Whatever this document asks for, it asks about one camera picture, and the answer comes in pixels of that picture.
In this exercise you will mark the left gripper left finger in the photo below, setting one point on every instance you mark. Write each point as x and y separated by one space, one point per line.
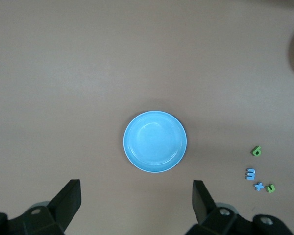
63 208

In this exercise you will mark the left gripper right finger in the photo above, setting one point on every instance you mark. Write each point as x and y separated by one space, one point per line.
210 220

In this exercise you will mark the blue lowercase letter t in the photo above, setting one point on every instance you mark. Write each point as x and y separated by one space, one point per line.
259 186

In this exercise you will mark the blue lowercase letter m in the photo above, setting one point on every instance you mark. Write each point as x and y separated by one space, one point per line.
252 174

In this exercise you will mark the green lowercase letter n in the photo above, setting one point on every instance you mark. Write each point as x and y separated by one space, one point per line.
267 188

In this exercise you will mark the green lowercase letter g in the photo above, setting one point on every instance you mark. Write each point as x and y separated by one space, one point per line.
253 151

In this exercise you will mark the blue plate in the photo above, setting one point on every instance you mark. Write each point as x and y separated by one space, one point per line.
154 142

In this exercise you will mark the brown table mat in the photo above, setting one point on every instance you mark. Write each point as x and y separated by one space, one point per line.
63 73

